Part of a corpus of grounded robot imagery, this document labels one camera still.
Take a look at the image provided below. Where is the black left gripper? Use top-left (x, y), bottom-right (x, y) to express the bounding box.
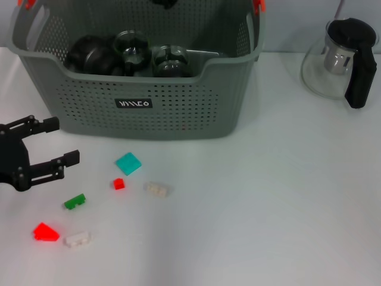
top-left (0, 115), bottom-right (80, 192)

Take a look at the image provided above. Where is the green notched toy brick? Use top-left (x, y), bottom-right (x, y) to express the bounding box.
top-left (63, 193), bottom-right (88, 211)

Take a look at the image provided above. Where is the teal square toy brick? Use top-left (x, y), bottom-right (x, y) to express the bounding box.
top-left (115, 151), bottom-right (142, 176)

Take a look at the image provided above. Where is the white toy brick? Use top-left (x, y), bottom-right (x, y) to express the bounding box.
top-left (63, 231), bottom-right (92, 248)
top-left (143, 181), bottom-right (171, 198)

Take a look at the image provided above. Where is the grey perforated plastic storage basket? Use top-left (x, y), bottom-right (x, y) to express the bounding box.
top-left (6, 0), bottom-right (267, 141)

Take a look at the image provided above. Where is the red sloped toy brick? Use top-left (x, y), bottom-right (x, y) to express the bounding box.
top-left (32, 222), bottom-right (61, 243)

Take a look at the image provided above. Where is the black clay teapot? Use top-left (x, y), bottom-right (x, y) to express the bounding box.
top-left (65, 34), bottom-right (117, 74)

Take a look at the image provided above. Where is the glass teapot black lid handle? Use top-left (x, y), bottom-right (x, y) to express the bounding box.
top-left (300, 17), bottom-right (378, 110)

